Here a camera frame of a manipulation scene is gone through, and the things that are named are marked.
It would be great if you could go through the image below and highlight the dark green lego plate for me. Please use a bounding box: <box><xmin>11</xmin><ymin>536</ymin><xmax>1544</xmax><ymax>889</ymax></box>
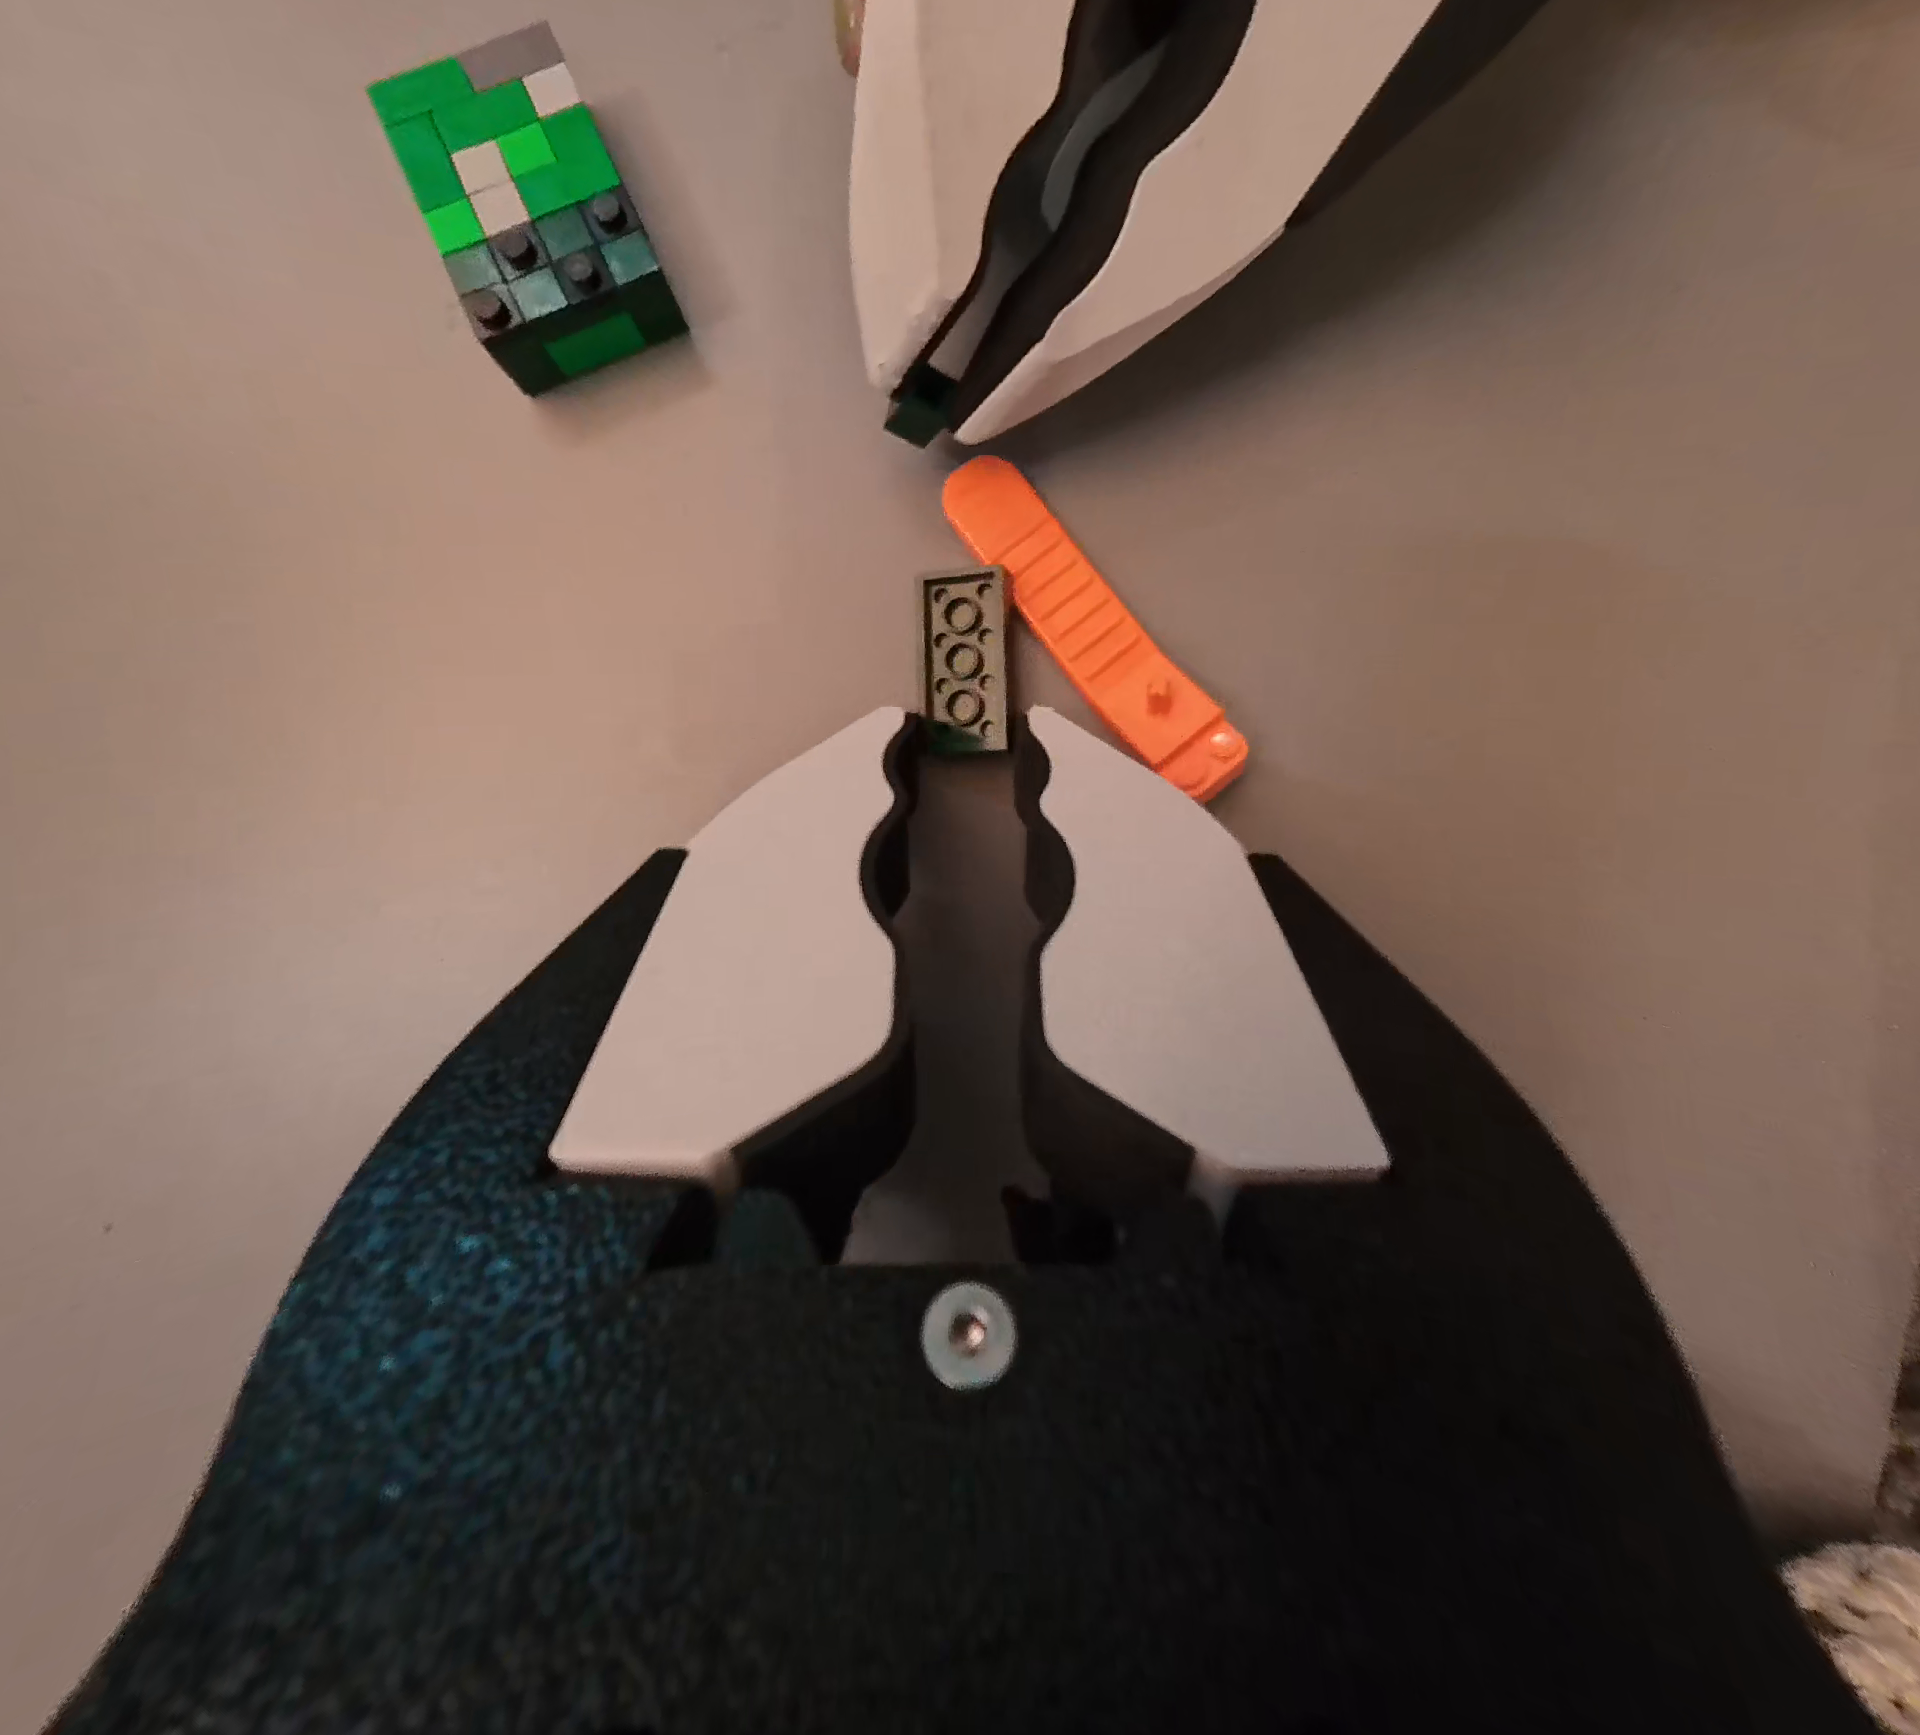
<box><xmin>906</xmin><ymin>566</ymin><xmax>1014</xmax><ymax>762</ymax></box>

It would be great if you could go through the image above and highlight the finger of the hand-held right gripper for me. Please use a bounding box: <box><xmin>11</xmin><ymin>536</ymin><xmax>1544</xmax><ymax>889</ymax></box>
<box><xmin>954</xmin><ymin>0</ymin><xmax>1531</xmax><ymax>446</ymax></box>
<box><xmin>849</xmin><ymin>0</ymin><xmax>1235</xmax><ymax>394</ymax></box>

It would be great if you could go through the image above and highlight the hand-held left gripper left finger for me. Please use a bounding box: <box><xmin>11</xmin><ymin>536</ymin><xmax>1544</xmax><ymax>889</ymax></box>
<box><xmin>544</xmin><ymin>703</ymin><xmax>911</xmax><ymax>1225</ymax></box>

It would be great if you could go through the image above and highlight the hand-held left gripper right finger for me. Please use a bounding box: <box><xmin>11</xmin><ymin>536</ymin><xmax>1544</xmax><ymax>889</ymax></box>
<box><xmin>1016</xmin><ymin>703</ymin><xmax>1391</xmax><ymax>1215</ymax></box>

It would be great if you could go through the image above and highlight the small dark green lego brick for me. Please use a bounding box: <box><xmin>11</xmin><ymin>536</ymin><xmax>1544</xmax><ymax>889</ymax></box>
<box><xmin>883</xmin><ymin>362</ymin><xmax>963</xmax><ymax>451</ymax></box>

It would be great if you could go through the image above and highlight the orange brick separator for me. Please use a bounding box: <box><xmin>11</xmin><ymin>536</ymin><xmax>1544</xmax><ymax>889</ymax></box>
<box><xmin>939</xmin><ymin>451</ymin><xmax>1251</xmax><ymax>809</ymax></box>

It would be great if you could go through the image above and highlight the green and grey lego block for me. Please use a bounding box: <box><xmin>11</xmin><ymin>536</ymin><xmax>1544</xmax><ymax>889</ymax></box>
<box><xmin>363</xmin><ymin>21</ymin><xmax>694</xmax><ymax>394</ymax></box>

